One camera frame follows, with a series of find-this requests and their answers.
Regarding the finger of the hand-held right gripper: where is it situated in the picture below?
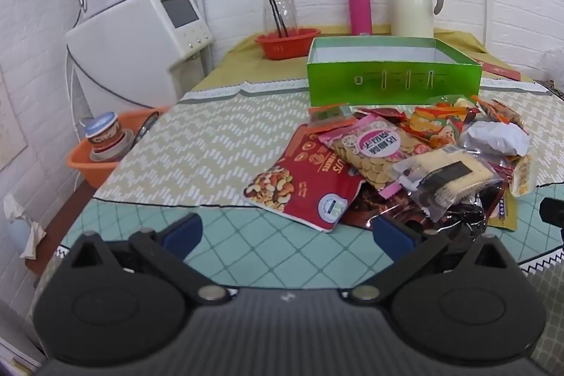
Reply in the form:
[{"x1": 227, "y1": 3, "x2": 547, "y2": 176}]
[{"x1": 539, "y1": 197, "x2": 564, "y2": 236}]

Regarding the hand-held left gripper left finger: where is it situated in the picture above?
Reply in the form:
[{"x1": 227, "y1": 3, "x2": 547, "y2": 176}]
[{"x1": 70, "y1": 213, "x2": 230, "y2": 303}]

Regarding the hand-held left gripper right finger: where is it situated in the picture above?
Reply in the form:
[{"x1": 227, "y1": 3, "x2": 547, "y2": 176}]
[{"x1": 348, "y1": 216, "x2": 515, "y2": 303}]

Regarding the white snack packet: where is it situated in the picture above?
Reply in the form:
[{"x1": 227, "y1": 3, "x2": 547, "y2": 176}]
[{"x1": 459, "y1": 119, "x2": 530, "y2": 157}]

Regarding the red nut pouch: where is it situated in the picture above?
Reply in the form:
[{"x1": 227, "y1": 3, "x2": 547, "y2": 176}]
[{"x1": 242, "y1": 124, "x2": 367, "y2": 234}]

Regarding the orange peanut packet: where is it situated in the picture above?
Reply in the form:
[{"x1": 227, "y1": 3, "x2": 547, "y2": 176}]
[{"x1": 476, "y1": 98, "x2": 526, "y2": 128}]

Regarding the green cardboard box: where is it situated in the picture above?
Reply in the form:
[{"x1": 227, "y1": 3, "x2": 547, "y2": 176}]
[{"x1": 307, "y1": 36, "x2": 483, "y2": 107}]

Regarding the dark red foil packet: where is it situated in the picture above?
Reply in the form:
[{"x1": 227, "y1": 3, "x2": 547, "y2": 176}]
[{"x1": 341, "y1": 182, "x2": 489, "y2": 232}]

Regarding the yellow corn snack packet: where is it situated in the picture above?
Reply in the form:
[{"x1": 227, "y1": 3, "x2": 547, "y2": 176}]
[{"x1": 510, "y1": 155, "x2": 537, "y2": 197}]

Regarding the yellow flat packet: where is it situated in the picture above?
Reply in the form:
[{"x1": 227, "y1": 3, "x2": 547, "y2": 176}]
[{"x1": 490, "y1": 192, "x2": 521, "y2": 232}]

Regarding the clear cake packet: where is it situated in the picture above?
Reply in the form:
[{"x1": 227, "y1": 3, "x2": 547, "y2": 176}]
[{"x1": 391, "y1": 149, "x2": 504, "y2": 222}]

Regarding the teal diamond mat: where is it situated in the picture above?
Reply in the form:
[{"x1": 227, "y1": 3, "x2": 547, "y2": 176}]
[{"x1": 42, "y1": 182, "x2": 564, "y2": 291}]

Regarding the pink lotus chip packet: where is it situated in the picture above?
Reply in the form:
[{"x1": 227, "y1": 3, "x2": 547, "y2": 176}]
[{"x1": 318, "y1": 114, "x2": 430, "y2": 199}]

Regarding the orange plastic basin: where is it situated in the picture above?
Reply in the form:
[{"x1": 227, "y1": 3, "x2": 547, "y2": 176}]
[{"x1": 66, "y1": 106, "x2": 171, "y2": 189}]

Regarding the metal utensil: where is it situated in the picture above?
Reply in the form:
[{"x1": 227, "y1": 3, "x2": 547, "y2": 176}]
[{"x1": 131, "y1": 111, "x2": 160, "y2": 148}]

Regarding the colourful snack packet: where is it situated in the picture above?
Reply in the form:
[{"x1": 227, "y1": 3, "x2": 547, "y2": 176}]
[{"x1": 407, "y1": 105, "x2": 470, "y2": 148}]

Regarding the leopard print cloth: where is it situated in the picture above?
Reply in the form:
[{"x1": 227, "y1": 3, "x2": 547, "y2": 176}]
[{"x1": 534, "y1": 79, "x2": 564, "y2": 100}]

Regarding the lidded paper cup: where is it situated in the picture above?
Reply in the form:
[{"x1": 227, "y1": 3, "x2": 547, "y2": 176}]
[{"x1": 84, "y1": 113, "x2": 134, "y2": 162}]

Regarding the clear orange-trimmed packet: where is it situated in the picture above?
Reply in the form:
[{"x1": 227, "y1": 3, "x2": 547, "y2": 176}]
[{"x1": 307, "y1": 105, "x2": 354, "y2": 129}]

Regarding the clear plastic bag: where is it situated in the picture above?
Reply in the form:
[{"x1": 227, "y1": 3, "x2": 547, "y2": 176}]
[{"x1": 531, "y1": 48, "x2": 564, "y2": 85}]

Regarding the crumpled tissue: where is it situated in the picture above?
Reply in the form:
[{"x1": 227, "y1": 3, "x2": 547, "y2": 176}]
[{"x1": 4, "y1": 193, "x2": 47, "y2": 260}]

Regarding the red envelope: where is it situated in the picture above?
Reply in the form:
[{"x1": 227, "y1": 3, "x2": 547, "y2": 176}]
[{"x1": 473, "y1": 59, "x2": 523, "y2": 80}]

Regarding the white appliance with screen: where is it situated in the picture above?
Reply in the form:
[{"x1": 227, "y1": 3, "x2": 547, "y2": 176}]
[{"x1": 65, "y1": 0, "x2": 216, "y2": 117}]

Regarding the red plastic basket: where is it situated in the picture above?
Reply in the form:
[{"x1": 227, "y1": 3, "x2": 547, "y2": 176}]
[{"x1": 254, "y1": 28, "x2": 322, "y2": 61}]

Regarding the cream thermal jug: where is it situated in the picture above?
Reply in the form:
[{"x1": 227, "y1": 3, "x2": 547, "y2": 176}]
[{"x1": 391, "y1": 0, "x2": 445, "y2": 39}]

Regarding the pink thermos bottle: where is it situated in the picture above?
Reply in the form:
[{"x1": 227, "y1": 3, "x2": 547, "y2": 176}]
[{"x1": 348, "y1": 0, "x2": 376, "y2": 37}]

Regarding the glass carafe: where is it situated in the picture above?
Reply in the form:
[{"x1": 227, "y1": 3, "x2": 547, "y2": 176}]
[{"x1": 262, "y1": 0, "x2": 299, "y2": 36}]

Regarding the black straw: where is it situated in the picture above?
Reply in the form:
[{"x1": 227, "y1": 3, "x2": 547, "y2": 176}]
[{"x1": 263, "y1": 0, "x2": 290, "y2": 38}]

